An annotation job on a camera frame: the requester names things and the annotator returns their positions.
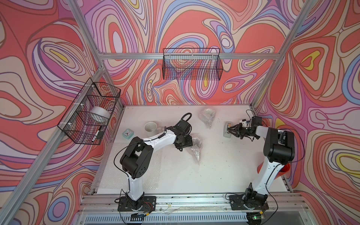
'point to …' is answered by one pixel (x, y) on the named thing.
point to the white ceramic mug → (151, 128)
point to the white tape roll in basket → (100, 114)
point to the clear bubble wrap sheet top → (207, 116)
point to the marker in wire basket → (95, 136)
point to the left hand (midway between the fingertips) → (191, 145)
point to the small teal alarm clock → (128, 133)
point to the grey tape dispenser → (226, 134)
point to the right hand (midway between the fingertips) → (229, 132)
